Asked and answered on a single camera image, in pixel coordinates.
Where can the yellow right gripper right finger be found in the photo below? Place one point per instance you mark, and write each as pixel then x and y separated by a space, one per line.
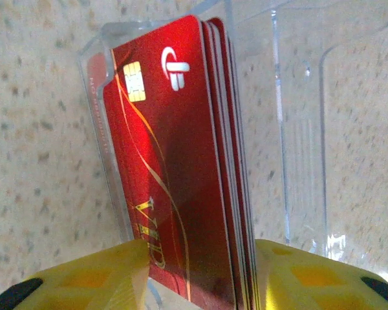
pixel 310 284

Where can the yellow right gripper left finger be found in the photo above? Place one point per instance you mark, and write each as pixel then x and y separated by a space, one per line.
pixel 84 284

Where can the clear acrylic card stand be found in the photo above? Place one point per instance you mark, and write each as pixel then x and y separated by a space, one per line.
pixel 304 161

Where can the red VIP credit card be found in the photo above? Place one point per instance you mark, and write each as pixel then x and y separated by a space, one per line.
pixel 241 161
pixel 224 161
pixel 181 145
pixel 232 161

